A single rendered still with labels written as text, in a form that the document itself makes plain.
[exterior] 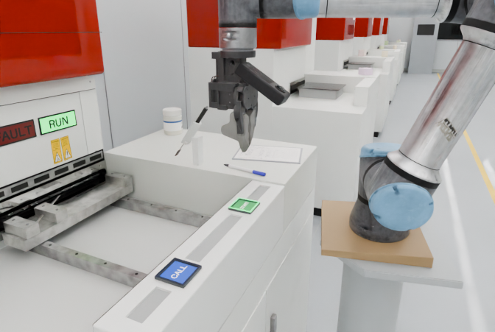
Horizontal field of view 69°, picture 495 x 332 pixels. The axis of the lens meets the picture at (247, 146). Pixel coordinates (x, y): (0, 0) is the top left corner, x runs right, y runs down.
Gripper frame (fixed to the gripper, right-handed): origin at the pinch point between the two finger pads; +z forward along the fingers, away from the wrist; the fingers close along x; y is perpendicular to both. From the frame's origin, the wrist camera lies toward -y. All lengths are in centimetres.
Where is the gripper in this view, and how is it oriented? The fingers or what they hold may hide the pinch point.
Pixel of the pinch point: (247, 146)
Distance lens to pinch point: 77.5
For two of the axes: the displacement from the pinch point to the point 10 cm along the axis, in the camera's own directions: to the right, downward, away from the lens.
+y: -9.1, -1.3, 3.9
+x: -4.1, 2.8, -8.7
